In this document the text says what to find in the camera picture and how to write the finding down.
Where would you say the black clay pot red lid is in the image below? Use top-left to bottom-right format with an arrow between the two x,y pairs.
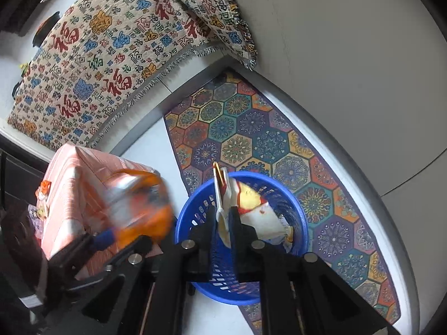
33,11 -> 61,47

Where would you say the large printed blanket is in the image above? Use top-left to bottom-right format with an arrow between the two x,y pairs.
7,0 -> 227,150

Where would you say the white kitchen counter cabinet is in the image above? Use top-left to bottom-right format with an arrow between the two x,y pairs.
223,0 -> 447,199

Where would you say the hexagon patterned floor rug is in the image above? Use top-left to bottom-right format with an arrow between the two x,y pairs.
163,70 -> 402,335

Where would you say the blue plastic basket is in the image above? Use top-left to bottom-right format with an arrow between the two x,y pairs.
175,171 -> 310,304

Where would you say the orange snack bag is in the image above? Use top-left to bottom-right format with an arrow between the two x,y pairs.
101,169 -> 175,248

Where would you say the small printed blanket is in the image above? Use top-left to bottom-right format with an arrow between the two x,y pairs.
154,0 -> 259,70

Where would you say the white orange snack packet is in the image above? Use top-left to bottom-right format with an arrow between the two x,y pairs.
37,180 -> 53,219

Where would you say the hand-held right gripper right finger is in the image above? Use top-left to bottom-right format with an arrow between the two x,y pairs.
229,207 -> 402,335

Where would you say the pink striped covered stool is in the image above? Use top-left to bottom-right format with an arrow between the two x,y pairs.
40,144 -> 168,280

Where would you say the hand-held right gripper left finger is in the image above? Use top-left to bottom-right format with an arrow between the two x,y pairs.
45,205 -> 219,335

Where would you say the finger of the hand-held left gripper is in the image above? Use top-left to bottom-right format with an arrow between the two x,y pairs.
66,263 -> 121,292
47,228 -> 117,280

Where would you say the white red snack packet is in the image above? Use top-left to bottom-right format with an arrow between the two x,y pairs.
212,161 -> 296,252

